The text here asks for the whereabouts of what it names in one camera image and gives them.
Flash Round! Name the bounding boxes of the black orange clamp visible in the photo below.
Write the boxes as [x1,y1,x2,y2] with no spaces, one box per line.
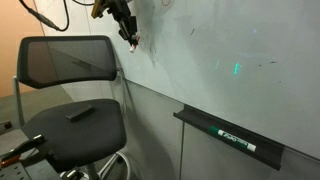
[1,134,46,168]

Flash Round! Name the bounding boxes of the green whiteboard marker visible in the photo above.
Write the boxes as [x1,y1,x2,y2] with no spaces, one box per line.
[209,126,257,152]

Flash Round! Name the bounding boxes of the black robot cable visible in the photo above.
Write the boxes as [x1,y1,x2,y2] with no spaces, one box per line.
[18,0,96,33]

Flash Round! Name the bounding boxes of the red whiteboard marker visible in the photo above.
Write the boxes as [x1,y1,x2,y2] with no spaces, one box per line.
[129,36,140,53]

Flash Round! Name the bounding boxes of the black whiteboard eraser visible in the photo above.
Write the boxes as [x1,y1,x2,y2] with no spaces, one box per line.
[65,105,94,122]

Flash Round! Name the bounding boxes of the black office chair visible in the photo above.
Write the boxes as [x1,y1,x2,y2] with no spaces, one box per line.
[16,35,126,180]

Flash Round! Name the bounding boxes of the large wall whiteboard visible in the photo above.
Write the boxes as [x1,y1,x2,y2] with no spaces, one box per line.
[34,0,320,158]

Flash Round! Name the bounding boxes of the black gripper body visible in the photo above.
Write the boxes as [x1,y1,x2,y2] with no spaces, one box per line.
[107,0,131,22]

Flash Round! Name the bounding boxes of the black marker tray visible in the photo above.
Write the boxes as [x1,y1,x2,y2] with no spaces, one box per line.
[173,105,284,170]

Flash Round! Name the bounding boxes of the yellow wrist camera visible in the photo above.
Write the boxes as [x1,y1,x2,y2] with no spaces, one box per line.
[91,0,109,18]

